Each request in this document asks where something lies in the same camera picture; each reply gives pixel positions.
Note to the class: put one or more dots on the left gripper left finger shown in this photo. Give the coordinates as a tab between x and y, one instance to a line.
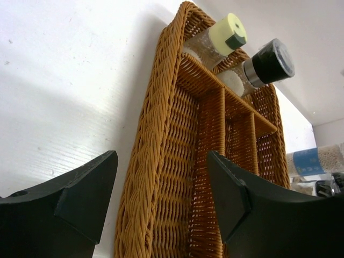
62	217

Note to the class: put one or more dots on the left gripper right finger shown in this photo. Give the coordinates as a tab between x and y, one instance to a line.
258	218

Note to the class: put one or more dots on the black cap salt grinder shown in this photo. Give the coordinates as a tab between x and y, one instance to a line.
272	63

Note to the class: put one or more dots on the yellow cap spice bottle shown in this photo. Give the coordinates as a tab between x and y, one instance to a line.
211	46

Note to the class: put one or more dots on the black cap pepper jar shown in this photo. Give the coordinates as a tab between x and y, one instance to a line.
326	185

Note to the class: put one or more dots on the brown wicker divided tray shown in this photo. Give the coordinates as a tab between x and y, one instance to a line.
166	208

